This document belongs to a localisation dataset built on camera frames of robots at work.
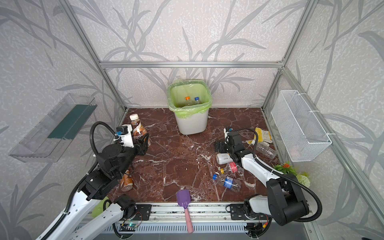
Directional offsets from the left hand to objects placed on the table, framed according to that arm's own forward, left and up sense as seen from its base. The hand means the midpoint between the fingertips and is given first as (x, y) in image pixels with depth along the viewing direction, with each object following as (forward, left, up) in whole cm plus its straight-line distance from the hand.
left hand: (146, 129), depth 67 cm
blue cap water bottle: (+38, -21, -18) cm, 47 cm away
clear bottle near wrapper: (+4, -66, -27) cm, 71 cm away
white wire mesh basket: (-2, -67, +3) cm, 67 cm away
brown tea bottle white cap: (-2, +2, +3) cm, 4 cm away
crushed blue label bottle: (-15, -39, -27) cm, 50 cm away
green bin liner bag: (+37, -8, -9) cm, 39 cm away
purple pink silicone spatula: (-22, -16, -31) cm, 41 cm away
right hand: (+9, -37, -22) cm, 44 cm away
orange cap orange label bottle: (+37, -15, -15) cm, 43 cm away
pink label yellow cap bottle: (-6, -42, -29) cm, 51 cm away
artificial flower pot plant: (-12, -66, -14) cm, 68 cm away
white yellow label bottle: (-2, -38, -26) cm, 46 cm away
